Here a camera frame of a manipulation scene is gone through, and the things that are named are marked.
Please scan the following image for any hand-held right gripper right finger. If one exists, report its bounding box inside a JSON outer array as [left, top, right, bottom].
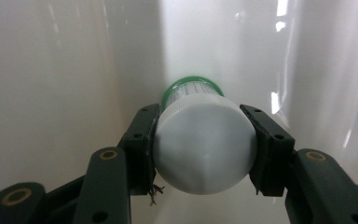
[[239, 104, 296, 198]]

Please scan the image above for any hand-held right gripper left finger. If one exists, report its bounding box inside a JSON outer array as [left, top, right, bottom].
[[117, 104, 161, 197]]

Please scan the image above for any white bottle with green label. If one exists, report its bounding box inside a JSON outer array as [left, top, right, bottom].
[[152, 75, 259, 196]]

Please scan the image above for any white plastic container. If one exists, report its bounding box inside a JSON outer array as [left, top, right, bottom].
[[0, 0, 358, 224]]

